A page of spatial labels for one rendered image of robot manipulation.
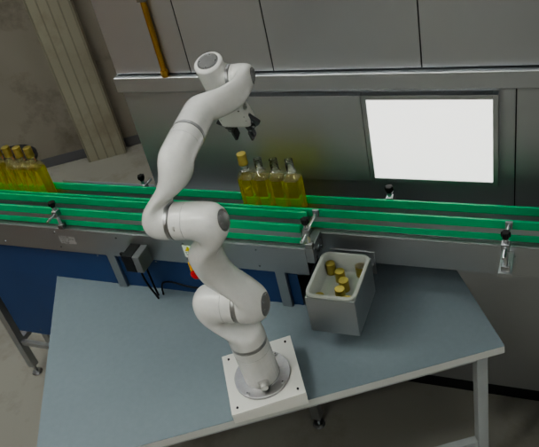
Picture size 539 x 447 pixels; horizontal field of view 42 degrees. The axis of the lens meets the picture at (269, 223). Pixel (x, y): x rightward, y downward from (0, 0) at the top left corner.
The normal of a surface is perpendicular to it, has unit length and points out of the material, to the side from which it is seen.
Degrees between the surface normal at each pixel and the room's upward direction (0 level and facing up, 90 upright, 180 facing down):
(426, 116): 90
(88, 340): 0
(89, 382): 0
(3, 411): 0
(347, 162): 90
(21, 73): 90
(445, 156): 90
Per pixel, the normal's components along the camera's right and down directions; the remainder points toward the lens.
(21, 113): 0.18, 0.56
